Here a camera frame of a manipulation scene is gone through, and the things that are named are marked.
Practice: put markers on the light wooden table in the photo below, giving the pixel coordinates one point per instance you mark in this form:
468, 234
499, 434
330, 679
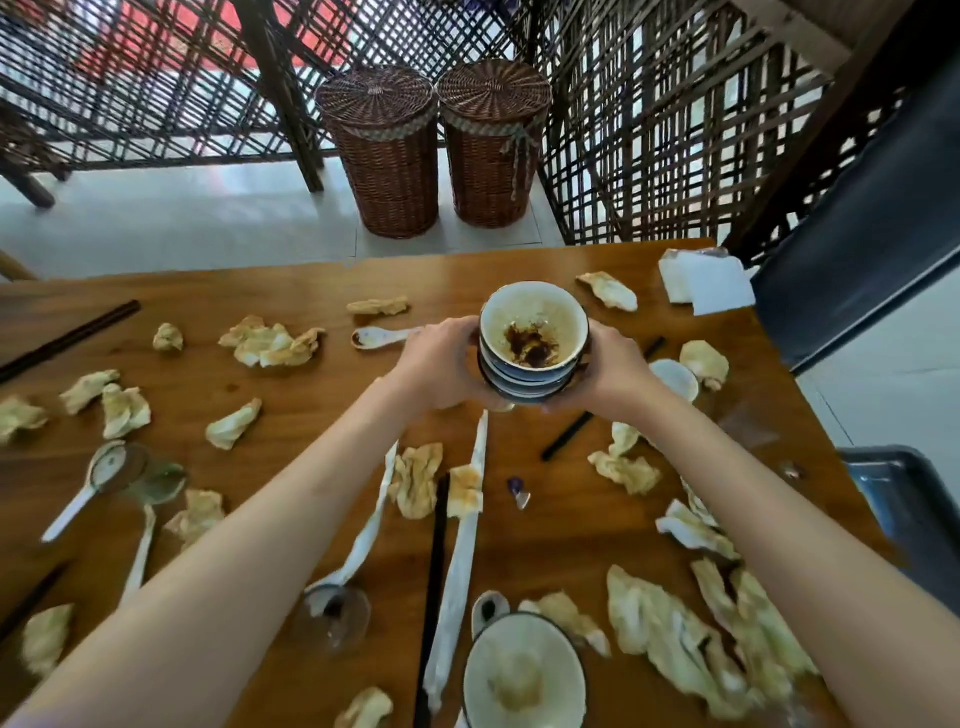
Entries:
11, 266

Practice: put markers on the dark wooden lattice screen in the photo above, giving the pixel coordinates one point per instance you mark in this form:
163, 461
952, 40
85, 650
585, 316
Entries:
675, 112
279, 97

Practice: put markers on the person's left hand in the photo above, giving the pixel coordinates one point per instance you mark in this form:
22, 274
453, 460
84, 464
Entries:
435, 367

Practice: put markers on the white paper napkin pack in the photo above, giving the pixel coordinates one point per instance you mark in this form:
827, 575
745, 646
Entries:
709, 279

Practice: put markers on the dark wooden table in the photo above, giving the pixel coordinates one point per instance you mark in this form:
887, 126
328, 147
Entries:
187, 292

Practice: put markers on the used napkins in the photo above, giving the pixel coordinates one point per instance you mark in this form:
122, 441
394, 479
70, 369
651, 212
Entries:
675, 630

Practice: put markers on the dark wooden post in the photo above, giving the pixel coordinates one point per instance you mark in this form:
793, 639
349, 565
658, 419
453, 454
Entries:
825, 135

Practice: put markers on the brown wicker lidded basket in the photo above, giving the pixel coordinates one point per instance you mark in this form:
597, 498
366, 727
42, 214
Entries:
386, 150
491, 142

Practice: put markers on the person's left forearm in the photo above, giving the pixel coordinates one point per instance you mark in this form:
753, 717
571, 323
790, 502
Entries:
217, 585

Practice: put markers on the person's right forearm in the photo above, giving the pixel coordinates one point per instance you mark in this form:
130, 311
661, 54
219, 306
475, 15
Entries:
810, 570

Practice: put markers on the grey blue pillar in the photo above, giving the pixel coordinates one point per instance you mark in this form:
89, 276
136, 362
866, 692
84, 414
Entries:
862, 270

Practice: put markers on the metal tray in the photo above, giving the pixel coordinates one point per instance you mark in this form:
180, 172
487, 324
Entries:
911, 510

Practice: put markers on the person's right hand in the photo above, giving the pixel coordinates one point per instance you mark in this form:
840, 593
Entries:
615, 382

